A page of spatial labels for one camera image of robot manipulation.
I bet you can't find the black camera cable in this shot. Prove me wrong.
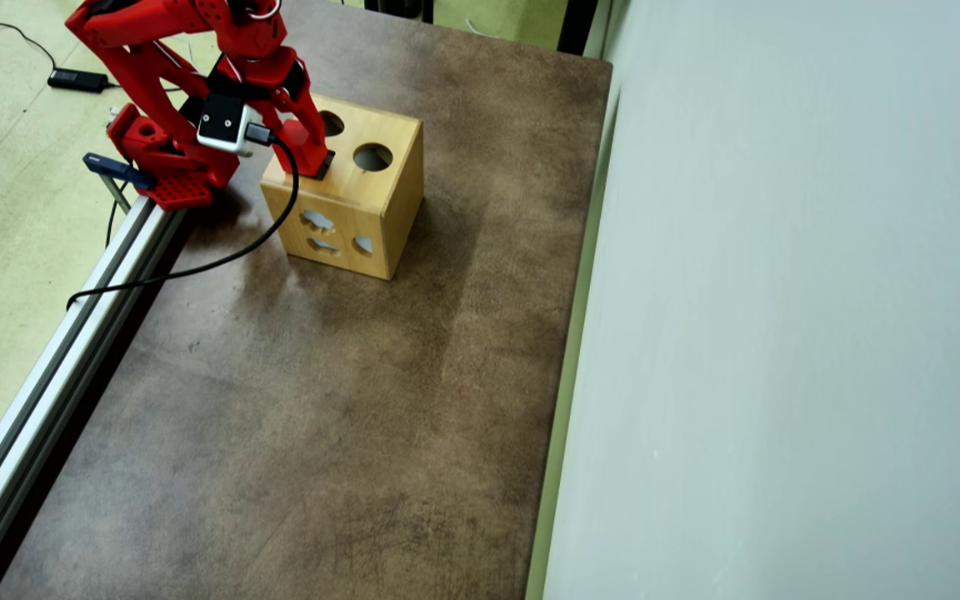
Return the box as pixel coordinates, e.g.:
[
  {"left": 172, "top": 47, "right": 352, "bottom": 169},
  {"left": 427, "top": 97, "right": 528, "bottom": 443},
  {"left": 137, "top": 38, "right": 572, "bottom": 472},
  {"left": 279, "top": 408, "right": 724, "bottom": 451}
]
[{"left": 66, "top": 123, "right": 300, "bottom": 311}]

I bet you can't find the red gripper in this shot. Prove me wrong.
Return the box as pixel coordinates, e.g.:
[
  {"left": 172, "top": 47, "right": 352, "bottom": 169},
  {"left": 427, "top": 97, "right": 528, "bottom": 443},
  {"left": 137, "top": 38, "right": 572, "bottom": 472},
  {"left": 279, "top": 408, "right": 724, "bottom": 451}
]
[{"left": 207, "top": 46, "right": 332, "bottom": 177}]

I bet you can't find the dark vertical post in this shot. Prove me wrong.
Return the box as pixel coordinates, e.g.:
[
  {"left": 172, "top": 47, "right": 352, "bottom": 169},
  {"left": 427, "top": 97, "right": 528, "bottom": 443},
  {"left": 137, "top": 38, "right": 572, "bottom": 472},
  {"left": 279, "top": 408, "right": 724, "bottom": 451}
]
[{"left": 557, "top": 0, "right": 599, "bottom": 58}]

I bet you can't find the aluminium profile rail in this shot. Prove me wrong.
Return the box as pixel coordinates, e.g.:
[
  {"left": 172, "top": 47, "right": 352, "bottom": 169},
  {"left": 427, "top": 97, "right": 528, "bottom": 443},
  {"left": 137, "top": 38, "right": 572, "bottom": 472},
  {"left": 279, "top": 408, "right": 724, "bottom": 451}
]
[{"left": 0, "top": 196, "right": 189, "bottom": 600}]

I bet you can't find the black furniture base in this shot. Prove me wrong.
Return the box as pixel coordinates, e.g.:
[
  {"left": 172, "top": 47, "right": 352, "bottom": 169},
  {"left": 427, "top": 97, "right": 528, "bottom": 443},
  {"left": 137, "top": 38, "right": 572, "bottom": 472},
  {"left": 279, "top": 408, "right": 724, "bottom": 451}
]
[{"left": 363, "top": 0, "right": 433, "bottom": 23}]

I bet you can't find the wooden shape sorter box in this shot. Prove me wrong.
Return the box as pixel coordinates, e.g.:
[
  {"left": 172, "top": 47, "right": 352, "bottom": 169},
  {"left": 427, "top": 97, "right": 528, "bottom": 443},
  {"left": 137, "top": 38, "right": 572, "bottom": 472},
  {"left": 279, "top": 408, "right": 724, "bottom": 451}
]
[{"left": 260, "top": 92, "right": 425, "bottom": 281}]

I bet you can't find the blue clamp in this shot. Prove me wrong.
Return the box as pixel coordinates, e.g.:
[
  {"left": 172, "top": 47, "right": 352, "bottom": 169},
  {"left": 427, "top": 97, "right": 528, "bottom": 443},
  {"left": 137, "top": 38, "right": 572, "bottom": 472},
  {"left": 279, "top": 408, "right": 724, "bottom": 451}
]
[{"left": 82, "top": 152, "right": 156, "bottom": 213}]

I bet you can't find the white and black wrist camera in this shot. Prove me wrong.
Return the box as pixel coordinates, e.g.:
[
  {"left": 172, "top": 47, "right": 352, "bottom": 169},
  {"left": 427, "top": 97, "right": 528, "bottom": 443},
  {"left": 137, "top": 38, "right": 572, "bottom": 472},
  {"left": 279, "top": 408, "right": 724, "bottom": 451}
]
[{"left": 196, "top": 92, "right": 253, "bottom": 158}]

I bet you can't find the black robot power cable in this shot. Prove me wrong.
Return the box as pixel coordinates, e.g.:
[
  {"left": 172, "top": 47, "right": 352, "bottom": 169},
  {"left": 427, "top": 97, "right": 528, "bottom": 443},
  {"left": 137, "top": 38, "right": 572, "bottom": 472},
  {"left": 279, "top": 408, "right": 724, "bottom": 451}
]
[{"left": 107, "top": 179, "right": 133, "bottom": 248}]

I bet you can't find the thin black floor cable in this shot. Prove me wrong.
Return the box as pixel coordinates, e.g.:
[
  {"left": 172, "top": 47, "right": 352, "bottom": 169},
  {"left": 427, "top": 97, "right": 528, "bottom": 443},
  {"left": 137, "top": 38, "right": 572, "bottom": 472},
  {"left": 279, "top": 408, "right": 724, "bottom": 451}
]
[{"left": 0, "top": 18, "right": 58, "bottom": 72}]

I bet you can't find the black power adapter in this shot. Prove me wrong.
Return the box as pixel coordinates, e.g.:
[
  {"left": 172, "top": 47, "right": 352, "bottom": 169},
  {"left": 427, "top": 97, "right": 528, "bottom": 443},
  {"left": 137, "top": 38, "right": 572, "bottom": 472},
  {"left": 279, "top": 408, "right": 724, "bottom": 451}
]
[{"left": 47, "top": 68, "right": 110, "bottom": 93}]

